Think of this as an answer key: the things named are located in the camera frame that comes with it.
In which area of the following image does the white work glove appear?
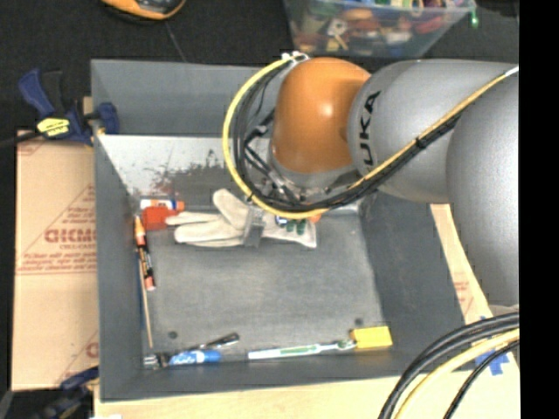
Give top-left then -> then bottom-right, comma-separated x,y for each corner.
164,189 -> 318,250

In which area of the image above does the grey metal bin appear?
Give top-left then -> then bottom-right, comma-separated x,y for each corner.
90,58 -> 467,402

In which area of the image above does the red-orange small box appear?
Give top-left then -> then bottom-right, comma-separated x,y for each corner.
141,207 -> 181,232

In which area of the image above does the silver metal tool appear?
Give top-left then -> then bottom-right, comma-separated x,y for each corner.
197,332 -> 241,351

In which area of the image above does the black marker with orange end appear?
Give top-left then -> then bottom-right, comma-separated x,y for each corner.
138,246 -> 157,292

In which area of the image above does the orange and white marker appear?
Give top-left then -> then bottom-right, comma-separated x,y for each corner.
134,215 -> 148,249

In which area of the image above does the white and green toothbrush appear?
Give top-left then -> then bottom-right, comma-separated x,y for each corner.
247,339 -> 358,361

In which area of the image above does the thin wooden stick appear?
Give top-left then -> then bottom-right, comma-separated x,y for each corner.
138,259 -> 155,350

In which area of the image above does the yellow flat block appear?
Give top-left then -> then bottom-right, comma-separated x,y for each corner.
349,326 -> 394,351

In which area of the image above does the brown cardboard board red print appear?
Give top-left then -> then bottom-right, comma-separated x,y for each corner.
10,129 -> 499,393

